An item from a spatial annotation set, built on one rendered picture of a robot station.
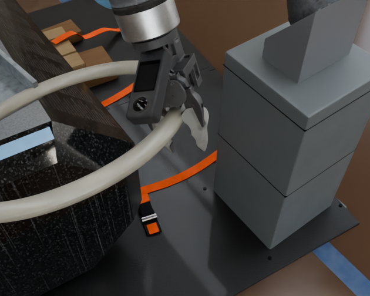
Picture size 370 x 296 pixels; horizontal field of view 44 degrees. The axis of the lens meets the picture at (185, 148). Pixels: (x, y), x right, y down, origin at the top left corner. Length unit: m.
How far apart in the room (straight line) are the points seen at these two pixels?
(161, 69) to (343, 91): 0.96
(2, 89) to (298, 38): 0.85
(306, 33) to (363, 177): 1.20
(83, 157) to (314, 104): 0.74
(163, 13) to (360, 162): 1.97
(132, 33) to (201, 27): 2.55
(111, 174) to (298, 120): 0.91
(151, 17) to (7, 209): 0.33
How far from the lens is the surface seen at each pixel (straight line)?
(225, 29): 3.21
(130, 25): 0.67
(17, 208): 0.68
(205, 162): 2.33
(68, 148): 1.44
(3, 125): 1.44
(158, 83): 0.66
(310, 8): 1.45
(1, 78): 1.18
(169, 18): 0.68
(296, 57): 1.49
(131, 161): 0.67
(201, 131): 0.74
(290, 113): 1.49
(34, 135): 1.40
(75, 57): 2.71
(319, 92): 1.53
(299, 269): 2.10
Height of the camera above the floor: 1.85
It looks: 50 degrees down
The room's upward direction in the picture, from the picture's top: straight up
